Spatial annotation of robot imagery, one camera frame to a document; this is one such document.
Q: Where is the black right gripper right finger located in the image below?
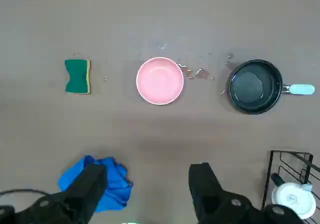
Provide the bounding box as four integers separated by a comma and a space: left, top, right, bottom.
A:
188, 162, 305, 224

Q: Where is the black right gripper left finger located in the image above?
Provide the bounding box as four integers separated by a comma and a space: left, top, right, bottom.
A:
0, 162, 109, 224

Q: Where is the green and yellow sponge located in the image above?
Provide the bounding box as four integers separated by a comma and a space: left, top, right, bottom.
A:
64, 58, 92, 95

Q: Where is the pink bowl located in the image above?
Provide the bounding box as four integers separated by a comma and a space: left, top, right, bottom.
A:
135, 56, 185, 106

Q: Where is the blue cloth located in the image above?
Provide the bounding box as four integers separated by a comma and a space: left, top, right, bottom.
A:
57, 155, 134, 214

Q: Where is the white cup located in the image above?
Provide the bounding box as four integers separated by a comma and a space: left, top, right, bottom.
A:
271, 173, 317, 220

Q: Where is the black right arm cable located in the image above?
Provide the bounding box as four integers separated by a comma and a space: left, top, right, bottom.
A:
0, 188, 54, 198

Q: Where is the black wire cup rack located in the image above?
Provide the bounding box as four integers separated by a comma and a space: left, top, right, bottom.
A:
261, 150, 320, 224

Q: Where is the black pan with mint handle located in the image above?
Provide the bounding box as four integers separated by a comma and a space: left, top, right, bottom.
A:
228, 59, 316, 115

